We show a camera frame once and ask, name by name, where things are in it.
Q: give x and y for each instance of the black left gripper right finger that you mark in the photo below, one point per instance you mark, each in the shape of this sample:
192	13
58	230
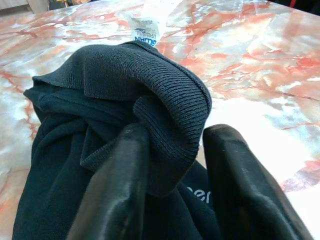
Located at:
250	187

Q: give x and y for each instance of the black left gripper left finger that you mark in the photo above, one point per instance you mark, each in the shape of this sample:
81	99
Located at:
112	200

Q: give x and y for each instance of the black polo shirt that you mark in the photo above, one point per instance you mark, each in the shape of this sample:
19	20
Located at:
112	87

